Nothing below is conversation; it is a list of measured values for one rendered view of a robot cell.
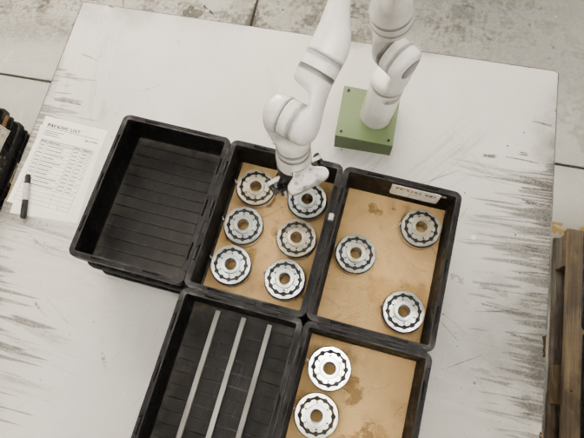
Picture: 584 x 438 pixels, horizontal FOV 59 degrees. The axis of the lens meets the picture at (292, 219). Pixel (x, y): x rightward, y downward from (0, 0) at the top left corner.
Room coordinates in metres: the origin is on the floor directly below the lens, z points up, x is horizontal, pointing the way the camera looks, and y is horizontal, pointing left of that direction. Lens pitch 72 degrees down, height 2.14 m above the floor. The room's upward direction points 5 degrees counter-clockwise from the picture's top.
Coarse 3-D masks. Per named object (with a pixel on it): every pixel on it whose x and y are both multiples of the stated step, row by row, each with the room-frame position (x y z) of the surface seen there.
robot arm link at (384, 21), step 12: (372, 0) 0.72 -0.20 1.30; (384, 0) 0.68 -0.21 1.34; (396, 0) 0.64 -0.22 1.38; (408, 0) 0.66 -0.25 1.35; (372, 12) 0.69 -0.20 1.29; (384, 12) 0.66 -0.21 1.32; (396, 12) 0.65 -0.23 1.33; (408, 12) 0.67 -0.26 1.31; (384, 24) 0.67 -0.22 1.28; (396, 24) 0.67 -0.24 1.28
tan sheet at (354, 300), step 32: (352, 192) 0.49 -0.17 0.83; (352, 224) 0.40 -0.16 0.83; (384, 224) 0.39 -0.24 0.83; (352, 256) 0.32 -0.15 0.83; (384, 256) 0.31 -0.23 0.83; (416, 256) 0.30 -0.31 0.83; (352, 288) 0.23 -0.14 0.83; (384, 288) 0.23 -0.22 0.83; (416, 288) 0.22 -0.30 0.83; (352, 320) 0.15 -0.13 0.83
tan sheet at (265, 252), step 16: (240, 176) 0.57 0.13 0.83; (272, 176) 0.56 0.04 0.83; (288, 192) 0.51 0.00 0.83; (272, 208) 0.47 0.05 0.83; (288, 208) 0.46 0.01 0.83; (272, 224) 0.42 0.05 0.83; (320, 224) 0.41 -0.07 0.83; (224, 240) 0.39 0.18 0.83; (272, 240) 0.38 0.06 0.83; (256, 256) 0.34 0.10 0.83; (272, 256) 0.33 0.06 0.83; (208, 272) 0.31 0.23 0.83; (256, 272) 0.30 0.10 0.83; (304, 272) 0.29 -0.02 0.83; (224, 288) 0.26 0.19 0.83; (240, 288) 0.26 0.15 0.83; (256, 288) 0.26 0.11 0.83; (304, 288) 0.25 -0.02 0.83; (288, 304) 0.21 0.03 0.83
